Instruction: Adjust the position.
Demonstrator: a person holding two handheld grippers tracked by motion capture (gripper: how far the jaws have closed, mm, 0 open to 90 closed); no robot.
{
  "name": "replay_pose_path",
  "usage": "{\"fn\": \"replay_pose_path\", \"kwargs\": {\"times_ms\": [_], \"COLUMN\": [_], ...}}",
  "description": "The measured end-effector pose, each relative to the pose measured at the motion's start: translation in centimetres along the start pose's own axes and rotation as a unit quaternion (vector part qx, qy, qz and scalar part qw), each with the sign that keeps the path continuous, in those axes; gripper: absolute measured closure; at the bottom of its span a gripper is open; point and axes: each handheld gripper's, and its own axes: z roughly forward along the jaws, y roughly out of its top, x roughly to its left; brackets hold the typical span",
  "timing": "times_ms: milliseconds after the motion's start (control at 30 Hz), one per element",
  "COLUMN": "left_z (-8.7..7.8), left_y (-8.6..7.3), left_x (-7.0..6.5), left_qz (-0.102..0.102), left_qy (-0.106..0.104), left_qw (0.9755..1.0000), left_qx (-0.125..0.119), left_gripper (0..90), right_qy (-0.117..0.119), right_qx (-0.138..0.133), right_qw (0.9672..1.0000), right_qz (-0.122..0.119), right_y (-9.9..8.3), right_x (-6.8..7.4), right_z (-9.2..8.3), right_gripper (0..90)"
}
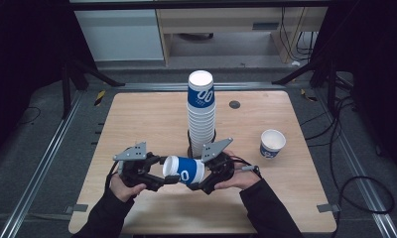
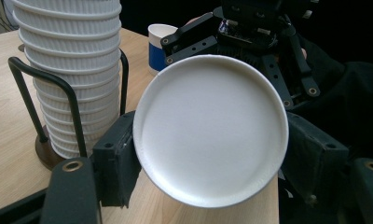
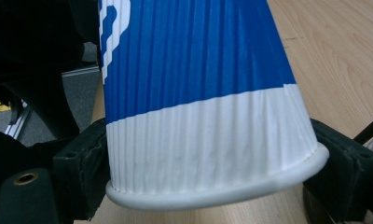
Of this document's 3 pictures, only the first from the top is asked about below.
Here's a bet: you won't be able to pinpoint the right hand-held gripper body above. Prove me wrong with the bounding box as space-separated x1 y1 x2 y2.
200 137 236 184

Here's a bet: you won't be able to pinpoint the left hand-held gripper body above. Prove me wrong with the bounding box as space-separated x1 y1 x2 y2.
112 142 155 188

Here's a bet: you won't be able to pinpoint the blue and white paper cup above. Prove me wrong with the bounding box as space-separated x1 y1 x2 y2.
162 155 205 185
259 129 287 160

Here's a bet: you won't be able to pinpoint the stack of paper cups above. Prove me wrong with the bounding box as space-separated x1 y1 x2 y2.
187 69 217 159

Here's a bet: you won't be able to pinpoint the person's left hand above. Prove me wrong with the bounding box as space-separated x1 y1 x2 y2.
110 175 148 203

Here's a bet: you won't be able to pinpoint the person's right hand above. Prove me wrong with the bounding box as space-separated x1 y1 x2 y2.
214 150 261 190

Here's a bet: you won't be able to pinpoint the yellow and black tape strip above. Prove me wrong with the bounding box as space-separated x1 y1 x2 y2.
93 89 106 107
300 88 319 103

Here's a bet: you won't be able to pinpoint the black metal stand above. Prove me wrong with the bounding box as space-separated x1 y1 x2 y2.
61 56 126 120
271 49 353 117

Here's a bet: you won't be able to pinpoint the black chair base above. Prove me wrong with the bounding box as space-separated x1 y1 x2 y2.
178 32 214 43

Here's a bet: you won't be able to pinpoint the white cabinet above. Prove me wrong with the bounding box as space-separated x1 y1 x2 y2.
74 9 165 62

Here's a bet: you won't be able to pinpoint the light wooden desk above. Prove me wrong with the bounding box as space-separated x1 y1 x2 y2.
156 7 329 65

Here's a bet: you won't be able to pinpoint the left hand-held gripper cable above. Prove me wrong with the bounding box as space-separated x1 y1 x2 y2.
103 163 122 191

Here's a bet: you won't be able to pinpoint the hand-held gripper cable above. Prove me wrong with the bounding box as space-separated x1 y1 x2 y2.
103 163 122 191
230 155 262 176

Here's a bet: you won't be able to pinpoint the right hand-held gripper cable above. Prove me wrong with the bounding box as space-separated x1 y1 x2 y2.
230 155 262 176

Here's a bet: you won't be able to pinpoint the grey table bracket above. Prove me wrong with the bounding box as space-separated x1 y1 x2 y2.
65 203 89 214
316 203 341 213

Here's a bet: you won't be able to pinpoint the aluminium floor rail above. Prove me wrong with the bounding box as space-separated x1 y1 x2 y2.
0 90 85 238
314 88 397 238
115 82 287 92

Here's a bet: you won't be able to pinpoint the thin black floor cable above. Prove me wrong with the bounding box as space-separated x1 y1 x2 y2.
19 106 42 126

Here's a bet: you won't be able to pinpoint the bundle of black floor cables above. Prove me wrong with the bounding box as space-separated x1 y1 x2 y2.
300 95 356 150

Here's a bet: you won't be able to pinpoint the black cables under desk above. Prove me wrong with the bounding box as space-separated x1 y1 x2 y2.
279 7 320 62

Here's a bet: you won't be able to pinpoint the looped black floor cable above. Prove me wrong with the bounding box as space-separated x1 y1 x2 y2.
331 175 396 238

